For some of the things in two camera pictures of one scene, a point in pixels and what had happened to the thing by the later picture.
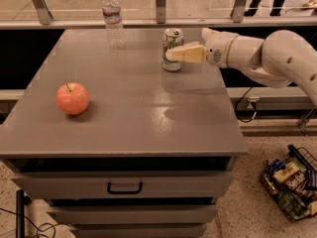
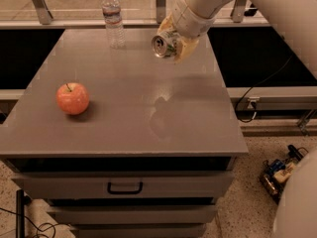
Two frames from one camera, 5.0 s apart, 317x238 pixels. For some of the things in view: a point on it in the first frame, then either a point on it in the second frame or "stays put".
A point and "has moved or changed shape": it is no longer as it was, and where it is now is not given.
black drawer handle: x=124 y=191 stays put
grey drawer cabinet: x=117 y=146 stays put
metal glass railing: x=159 y=6 stays put
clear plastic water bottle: x=111 y=11 stays put
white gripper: x=217 y=49 -> x=187 y=21
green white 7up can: x=171 y=38 has moved or changed shape
